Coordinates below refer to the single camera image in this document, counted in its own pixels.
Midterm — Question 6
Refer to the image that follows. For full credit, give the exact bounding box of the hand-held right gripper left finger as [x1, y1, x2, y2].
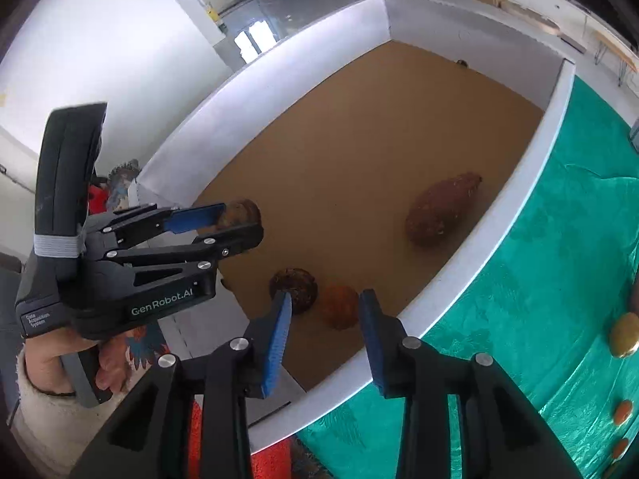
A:
[70, 291, 294, 479]

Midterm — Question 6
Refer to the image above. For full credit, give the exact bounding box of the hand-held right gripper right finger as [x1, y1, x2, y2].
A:
[359, 289, 585, 479]

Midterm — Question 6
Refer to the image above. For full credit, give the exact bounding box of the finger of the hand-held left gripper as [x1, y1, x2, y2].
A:
[87, 202, 229, 251]
[104, 224, 265, 289]

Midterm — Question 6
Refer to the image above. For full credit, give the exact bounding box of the brown kiwi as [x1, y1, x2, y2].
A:
[217, 198, 262, 233]

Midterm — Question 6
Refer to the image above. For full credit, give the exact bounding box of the rough-skinned orange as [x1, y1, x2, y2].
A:
[319, 285, 360, 331]

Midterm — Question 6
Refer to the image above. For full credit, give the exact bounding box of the white cardboard box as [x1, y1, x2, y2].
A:
[127, 0, 577, 452]

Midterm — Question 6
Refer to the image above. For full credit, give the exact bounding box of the person's left forearm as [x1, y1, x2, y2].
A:
[10, 349, 143, 478]

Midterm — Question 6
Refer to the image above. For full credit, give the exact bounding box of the person's left hand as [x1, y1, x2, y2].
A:
[22, 333, 132, 395]

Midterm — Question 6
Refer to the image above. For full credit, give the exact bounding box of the floral printed cloth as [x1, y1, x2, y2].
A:
[89, 158, 141, 220]

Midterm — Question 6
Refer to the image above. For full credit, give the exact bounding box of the dark wrinkled passion fruit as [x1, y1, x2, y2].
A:
[270, 268, 319, 315]

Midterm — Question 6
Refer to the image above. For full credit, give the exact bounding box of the red plastic object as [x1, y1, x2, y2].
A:
[191, 399, 300, 479]

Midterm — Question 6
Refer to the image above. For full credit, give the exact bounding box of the brown sweet potato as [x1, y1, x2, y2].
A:
[404, 172, 484, 247]

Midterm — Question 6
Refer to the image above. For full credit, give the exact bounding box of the green patterned tablecloth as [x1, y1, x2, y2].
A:
[297, 75, 639, 479]

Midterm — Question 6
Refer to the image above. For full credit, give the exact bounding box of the yellow lemon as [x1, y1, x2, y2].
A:
[609, 312, 639, 358]

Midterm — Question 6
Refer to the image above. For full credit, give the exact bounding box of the wooden table with metal legs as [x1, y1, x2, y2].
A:
[591, 30, 639, 87]

